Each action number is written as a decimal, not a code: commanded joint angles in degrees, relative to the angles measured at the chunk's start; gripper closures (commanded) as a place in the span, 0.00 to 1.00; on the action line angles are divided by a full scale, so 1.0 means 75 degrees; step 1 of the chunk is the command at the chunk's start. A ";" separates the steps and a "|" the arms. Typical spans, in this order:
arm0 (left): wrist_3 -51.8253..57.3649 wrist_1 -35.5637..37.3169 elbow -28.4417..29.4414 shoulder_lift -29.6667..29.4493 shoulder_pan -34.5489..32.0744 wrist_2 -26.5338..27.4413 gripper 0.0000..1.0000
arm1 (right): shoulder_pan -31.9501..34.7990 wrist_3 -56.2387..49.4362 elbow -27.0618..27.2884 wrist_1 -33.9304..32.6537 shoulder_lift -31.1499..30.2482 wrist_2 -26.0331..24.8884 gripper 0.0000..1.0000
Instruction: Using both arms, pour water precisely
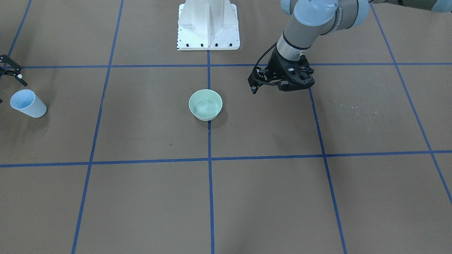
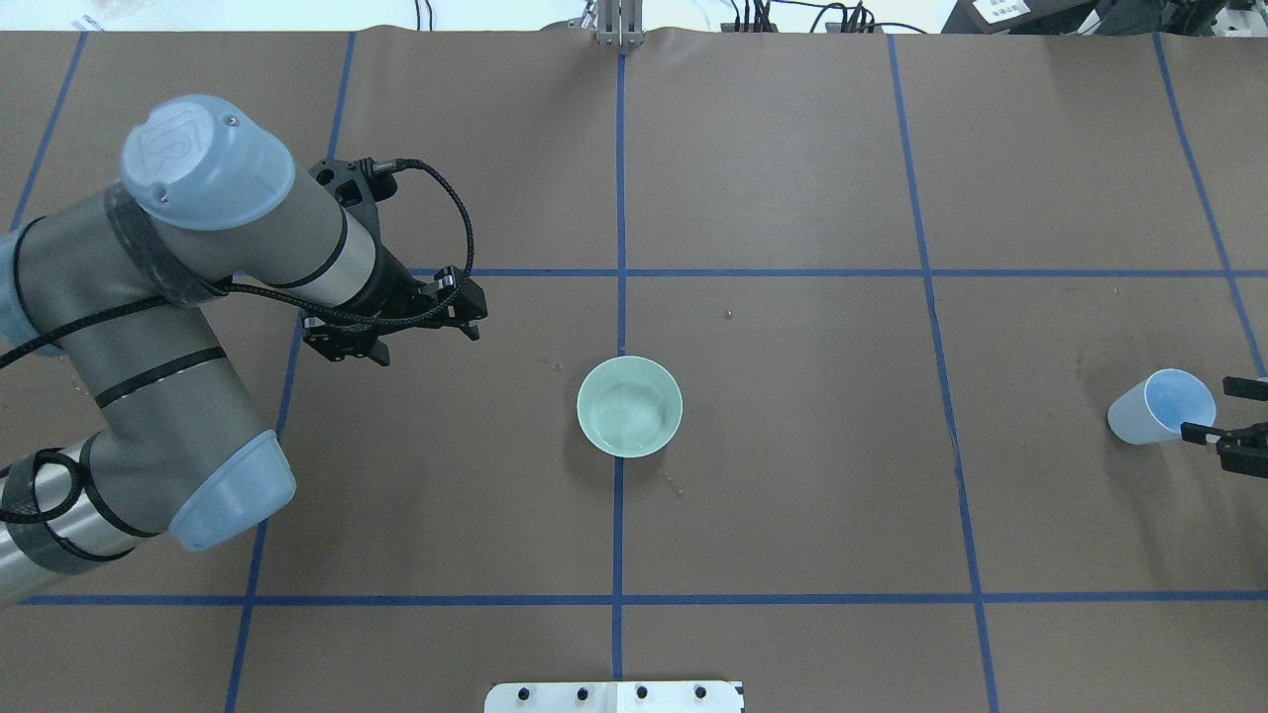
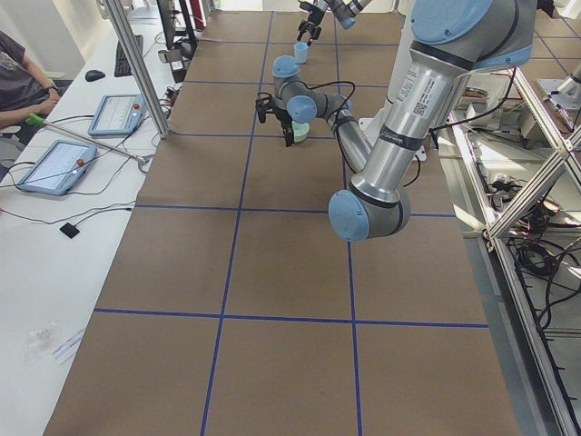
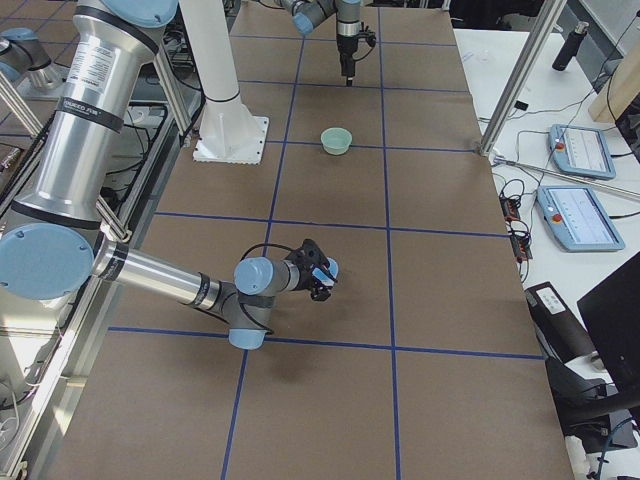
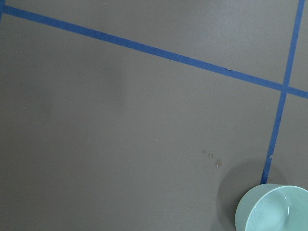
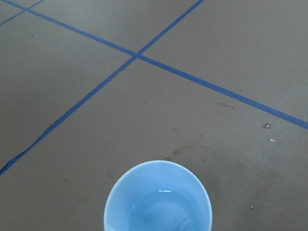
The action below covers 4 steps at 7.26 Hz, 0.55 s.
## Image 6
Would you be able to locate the light blue plastic cup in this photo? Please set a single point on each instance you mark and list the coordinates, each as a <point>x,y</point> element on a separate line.
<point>158,196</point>

